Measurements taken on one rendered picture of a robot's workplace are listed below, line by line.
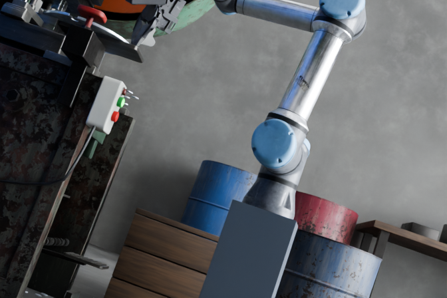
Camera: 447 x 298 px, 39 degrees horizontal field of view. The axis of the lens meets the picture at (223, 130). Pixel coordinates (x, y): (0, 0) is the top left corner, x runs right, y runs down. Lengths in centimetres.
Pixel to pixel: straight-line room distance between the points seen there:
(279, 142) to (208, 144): 361
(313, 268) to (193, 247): 48
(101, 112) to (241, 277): 56
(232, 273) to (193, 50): 385
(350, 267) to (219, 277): 80
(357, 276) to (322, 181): 284
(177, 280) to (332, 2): 103
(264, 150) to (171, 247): 66
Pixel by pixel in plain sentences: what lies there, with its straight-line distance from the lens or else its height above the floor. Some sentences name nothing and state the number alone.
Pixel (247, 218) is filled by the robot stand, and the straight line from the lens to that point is 170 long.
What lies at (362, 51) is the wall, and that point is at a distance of 549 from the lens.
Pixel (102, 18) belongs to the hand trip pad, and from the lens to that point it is 162.
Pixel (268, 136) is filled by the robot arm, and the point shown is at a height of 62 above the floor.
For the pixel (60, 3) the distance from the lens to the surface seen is 202.
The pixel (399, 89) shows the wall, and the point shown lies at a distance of 547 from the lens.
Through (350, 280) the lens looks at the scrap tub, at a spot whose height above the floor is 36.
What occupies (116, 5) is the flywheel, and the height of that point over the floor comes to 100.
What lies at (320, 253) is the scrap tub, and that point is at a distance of 236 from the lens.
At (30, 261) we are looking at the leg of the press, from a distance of 163.
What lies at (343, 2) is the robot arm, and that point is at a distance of 172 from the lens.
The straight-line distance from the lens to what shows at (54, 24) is 193.
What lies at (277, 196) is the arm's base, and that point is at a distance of 172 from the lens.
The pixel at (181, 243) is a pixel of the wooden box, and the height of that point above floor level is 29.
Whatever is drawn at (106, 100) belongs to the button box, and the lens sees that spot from 162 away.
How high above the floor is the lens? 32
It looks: 10 degrees up
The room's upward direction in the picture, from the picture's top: 20 degrees clockwise
